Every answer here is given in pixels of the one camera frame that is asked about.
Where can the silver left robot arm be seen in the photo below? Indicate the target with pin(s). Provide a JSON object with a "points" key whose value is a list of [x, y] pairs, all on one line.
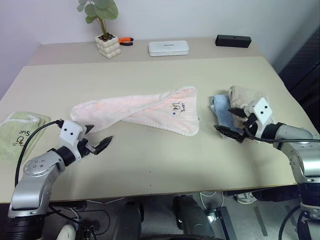
{"points": [[32, 180]]}

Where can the green embroidered towel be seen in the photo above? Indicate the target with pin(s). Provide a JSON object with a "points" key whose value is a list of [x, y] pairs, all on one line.
{"points": [[12, 135]]}

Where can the white shoe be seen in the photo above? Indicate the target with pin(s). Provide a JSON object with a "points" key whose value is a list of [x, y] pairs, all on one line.
{"points": [[67, 232], [245, 198]]}

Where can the beige table mat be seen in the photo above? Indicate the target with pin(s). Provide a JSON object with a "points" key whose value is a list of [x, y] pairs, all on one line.
{"points": [[155, 160]]}

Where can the light blue folded towel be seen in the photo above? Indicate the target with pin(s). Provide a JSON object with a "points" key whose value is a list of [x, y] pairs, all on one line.
{"points": [[222, 110]]}

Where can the dark rounded shape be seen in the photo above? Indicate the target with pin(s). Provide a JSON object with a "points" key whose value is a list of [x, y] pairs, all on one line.
{"points": [[190, 217], [131, 220]]}

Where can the white bubble plant pot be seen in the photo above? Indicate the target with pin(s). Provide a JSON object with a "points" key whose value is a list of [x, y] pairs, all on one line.
{"points": [[108, 47]]}

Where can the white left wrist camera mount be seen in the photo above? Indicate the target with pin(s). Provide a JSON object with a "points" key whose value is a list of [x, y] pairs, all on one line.
{"points": [[71, 133]]}

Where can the black rectangular box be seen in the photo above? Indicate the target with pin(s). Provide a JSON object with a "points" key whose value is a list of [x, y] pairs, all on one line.
{"points": [[233, 40]]}

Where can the beige folded towel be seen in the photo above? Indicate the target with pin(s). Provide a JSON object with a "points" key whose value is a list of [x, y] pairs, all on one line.
{"points": [[243, 96]]}

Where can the white flat case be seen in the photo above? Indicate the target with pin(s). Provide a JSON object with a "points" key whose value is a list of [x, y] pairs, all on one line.
{"points": [[168, 48]]}

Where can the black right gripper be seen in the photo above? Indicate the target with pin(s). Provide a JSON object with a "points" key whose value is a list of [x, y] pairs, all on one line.
{"points": [[250, 130]]}

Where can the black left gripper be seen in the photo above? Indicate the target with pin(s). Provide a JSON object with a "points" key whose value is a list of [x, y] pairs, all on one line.
{"points": [[85, 147]]}

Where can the green leafy plant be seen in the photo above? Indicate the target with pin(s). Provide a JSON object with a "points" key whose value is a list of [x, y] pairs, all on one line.
{"points": [[100, 12]]}

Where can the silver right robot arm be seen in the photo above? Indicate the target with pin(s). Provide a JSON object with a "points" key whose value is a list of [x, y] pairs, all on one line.
{"points": [[302, 152]]}

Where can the pink embroidered towel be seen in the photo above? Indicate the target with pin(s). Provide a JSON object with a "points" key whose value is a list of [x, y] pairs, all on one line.
{"points": [[150, 107]]}

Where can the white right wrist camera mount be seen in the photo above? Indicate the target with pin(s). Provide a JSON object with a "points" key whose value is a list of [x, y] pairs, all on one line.
{"points": [[262, 112]]}

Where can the black woven chair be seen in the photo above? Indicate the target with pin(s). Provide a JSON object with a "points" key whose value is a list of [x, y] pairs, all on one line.
{"points": [[305, 67]]}

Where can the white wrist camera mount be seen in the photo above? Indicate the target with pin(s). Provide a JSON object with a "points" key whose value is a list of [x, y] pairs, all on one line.
{"points": [[262, 112], [71, 133]]}

